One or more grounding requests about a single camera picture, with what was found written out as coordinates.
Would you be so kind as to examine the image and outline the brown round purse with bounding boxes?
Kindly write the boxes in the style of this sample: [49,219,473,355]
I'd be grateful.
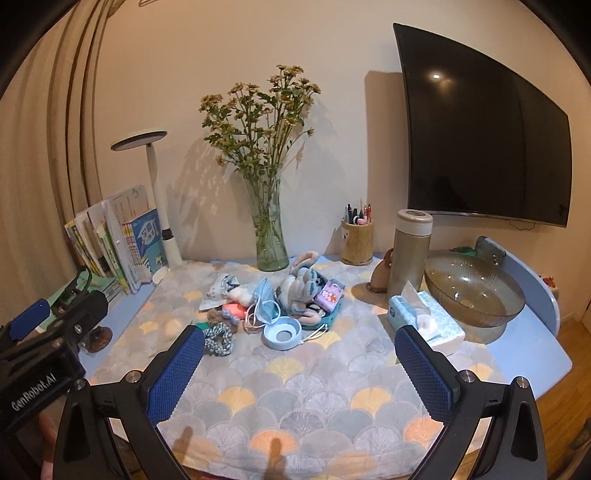
[367,249,393,293]

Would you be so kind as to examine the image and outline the pens in holder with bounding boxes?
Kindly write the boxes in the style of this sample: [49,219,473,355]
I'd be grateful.
[342,202,373,226]

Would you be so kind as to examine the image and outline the dried flower bouquet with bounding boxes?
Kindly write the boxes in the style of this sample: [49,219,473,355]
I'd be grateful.
[199,65,322,183]

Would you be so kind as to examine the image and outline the glass flower vase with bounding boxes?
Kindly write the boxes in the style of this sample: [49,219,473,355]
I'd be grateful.
[245,178,288,272]

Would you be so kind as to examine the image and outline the teal knitted scrunchie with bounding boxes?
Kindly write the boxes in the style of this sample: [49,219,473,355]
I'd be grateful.
[204,323,233,357]

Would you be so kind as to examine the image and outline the grey alien plush toy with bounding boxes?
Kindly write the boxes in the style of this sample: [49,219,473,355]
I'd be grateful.
[276,251,325,328]

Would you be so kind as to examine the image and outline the blue face mask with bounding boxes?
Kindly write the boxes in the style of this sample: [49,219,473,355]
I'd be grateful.
[245,278,281,331]

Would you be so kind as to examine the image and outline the patterned fan tablecloth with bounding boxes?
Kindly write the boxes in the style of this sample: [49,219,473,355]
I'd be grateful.
[87,257,509,480]

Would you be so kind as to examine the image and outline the beige thermos bottle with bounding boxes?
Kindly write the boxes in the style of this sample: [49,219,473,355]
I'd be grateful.
[387,209,433,297]

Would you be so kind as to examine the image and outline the brown glass bowl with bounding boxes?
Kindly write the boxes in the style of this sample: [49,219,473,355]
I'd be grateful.
[425,251,526,328]

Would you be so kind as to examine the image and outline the blue tissue pack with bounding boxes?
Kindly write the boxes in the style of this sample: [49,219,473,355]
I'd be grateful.
[387,282,465,356]

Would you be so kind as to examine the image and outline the white printed pouch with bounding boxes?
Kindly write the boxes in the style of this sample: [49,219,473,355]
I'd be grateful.
[199,273,240,311]

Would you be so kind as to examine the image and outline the row of books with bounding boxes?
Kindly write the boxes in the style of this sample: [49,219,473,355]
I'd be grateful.
[64,185,167,294]

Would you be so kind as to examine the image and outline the glass measuring jug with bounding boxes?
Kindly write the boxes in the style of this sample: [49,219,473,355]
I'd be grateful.
[475,236,506,266]

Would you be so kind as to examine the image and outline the blue round lid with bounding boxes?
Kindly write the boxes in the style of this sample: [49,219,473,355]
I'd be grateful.
[262,316,303,351]

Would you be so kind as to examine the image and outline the bamboo pen holder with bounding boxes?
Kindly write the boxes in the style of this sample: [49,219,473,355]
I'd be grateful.
[341,221,374,266]

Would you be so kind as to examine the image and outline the white desk lamp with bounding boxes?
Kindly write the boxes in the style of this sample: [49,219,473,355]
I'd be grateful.
[110,129,183,284]

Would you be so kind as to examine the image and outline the black wall television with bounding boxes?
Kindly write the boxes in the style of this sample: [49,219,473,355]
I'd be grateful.
[393,23,572,227]

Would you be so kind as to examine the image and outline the white low cabinet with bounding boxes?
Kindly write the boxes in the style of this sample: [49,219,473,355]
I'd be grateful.
[540,275,560,299]

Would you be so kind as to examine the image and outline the purple small pouch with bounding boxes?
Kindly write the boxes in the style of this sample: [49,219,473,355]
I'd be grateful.
[314,280,345,312]

